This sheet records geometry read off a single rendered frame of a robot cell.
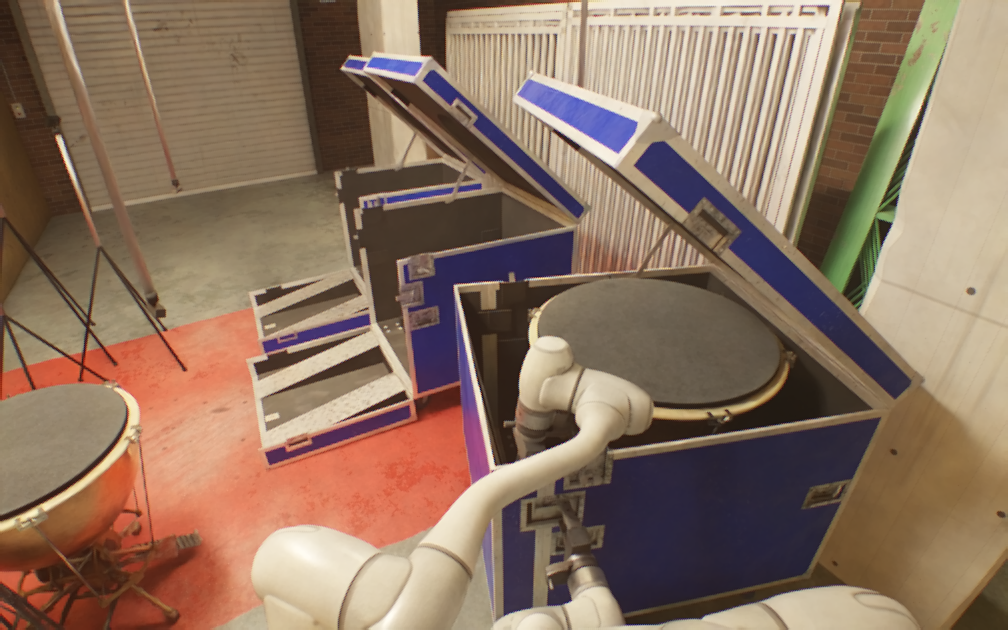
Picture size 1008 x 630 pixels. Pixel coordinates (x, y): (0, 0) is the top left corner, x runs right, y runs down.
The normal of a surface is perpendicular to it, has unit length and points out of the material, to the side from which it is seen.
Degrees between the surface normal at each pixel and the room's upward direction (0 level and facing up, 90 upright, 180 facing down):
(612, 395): 16
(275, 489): 0
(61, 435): 0
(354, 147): 90
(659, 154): 90
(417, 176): 90
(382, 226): 90
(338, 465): 0
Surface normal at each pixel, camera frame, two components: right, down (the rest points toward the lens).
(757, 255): 0.17, 0.48
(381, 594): 0.09, -0.76
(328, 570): -0.10, -0.68
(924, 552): -0.85, 0.27
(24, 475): -0.01, -0.87
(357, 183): 0.47, 0.43
